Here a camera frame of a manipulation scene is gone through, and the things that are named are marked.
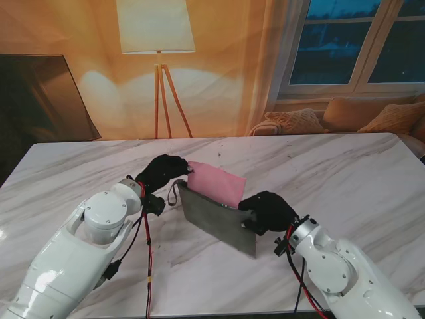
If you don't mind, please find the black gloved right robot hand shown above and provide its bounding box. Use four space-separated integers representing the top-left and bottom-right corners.
238 191 298 236

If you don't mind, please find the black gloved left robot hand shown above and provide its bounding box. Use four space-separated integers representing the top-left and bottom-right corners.
135 154 195 193

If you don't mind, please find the grey felt pouch with strap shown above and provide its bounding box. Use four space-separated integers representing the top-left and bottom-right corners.
167 179 258 259

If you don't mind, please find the pink cloth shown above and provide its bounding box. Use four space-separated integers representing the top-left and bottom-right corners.
187 161 247 209

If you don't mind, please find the printed living room backdrop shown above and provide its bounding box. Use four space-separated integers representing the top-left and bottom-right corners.
0 0 425 189

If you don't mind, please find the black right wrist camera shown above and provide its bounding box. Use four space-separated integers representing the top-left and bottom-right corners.
274 236 289 257

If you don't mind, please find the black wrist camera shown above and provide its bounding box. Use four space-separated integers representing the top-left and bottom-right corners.
142 195 166 217
274 236 289 257

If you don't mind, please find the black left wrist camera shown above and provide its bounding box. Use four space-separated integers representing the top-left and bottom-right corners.
142 195 166 217

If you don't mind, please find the red black right arm cable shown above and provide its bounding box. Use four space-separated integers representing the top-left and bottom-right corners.
284 225 329 319

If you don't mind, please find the red black arm cable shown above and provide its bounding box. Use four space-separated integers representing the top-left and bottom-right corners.
284 225 329 319
99 181 157 319

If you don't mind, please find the red black left arm cable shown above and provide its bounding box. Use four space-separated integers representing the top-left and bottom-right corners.
99 181 157 319

